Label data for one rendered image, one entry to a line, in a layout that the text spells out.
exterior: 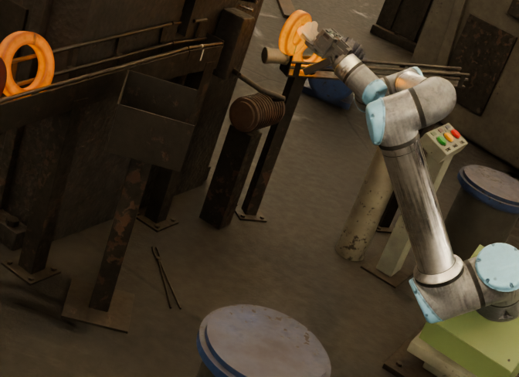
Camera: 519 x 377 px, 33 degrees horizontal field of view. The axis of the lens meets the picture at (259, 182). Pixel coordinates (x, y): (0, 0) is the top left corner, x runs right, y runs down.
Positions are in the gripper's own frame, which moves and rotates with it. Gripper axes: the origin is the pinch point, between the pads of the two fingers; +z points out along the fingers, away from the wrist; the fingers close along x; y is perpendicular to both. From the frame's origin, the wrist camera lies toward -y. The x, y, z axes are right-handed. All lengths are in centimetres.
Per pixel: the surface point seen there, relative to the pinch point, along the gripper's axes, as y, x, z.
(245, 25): -11.9, 1.1, 15.7
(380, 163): -30, -36, -45
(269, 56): -19.7, -11.2, 6.9
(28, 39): -16, 95, 23
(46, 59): -21, 89, 19
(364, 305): -65, -13, -79
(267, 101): -32.4, -9.9, -3.3
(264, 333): -22, 97, -75
